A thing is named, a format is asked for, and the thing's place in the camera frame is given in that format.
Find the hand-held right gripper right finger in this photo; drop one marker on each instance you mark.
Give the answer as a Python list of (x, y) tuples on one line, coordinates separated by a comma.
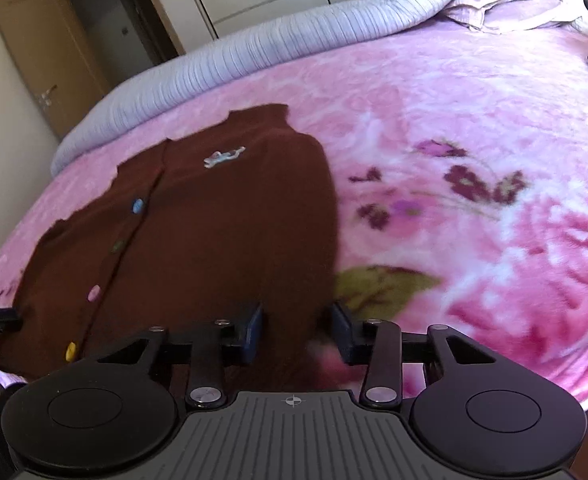
[(341, 332)]

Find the pink floral blanket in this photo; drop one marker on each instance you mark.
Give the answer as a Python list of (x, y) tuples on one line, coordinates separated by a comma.
[(449, 125)]

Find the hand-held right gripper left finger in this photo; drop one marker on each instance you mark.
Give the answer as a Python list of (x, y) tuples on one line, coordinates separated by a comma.
[(252, 334)]

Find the wooden door frame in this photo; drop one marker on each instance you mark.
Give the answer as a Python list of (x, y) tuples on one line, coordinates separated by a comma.
[(161, 15)]

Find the wooden door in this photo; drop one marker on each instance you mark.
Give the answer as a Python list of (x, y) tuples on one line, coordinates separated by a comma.
[(43, 45)]

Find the brown knit cardigan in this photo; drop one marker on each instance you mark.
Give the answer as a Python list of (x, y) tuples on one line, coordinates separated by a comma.
[(213, 240)]

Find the lavender striped duvet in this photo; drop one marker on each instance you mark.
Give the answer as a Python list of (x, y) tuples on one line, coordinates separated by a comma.
[(284, 35)]

